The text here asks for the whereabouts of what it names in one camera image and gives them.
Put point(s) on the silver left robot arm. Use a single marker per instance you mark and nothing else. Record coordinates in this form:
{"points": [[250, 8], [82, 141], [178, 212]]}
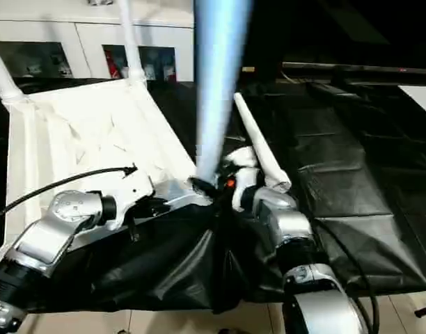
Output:
{"points": [[60, 222]]}

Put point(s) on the red object behind glass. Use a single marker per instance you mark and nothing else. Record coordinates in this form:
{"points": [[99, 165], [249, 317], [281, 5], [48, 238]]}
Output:
{"points": [[112, 66]]}

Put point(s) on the clear glass trinket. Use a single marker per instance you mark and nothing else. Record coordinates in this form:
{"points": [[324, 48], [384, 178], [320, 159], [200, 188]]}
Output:
{"points": [[96, 2]]}

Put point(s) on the black mat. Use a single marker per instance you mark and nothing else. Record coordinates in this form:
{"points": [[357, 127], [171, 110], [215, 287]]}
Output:
{"points": [[338, 181]]}

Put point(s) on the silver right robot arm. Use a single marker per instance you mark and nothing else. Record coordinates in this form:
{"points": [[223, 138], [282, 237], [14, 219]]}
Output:
{"points": [[293, 226]]}

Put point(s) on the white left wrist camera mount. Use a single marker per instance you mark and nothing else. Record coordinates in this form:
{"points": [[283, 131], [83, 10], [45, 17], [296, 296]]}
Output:
{"points": [[136, 188]]}

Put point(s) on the white cabinet with glass doors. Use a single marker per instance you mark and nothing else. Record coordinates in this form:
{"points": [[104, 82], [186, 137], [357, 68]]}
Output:
{"points": [[77, 31]]}

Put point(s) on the white plastic table leg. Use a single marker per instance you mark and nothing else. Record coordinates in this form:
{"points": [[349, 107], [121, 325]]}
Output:
{"points": [[261, 139], [132, 45], [6, 80], [216, 87]]}

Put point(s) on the white plastic table top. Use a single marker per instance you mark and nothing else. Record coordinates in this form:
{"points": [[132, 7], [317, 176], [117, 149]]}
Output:
{"points": [[87, 132]]}

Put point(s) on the white flat sheet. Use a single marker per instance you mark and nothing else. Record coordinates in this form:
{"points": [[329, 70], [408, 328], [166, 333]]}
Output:
{"points": [[422, 99]]}

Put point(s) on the small tan label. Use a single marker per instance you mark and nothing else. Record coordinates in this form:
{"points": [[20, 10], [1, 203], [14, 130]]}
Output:
{"points": [[248, 69]]}

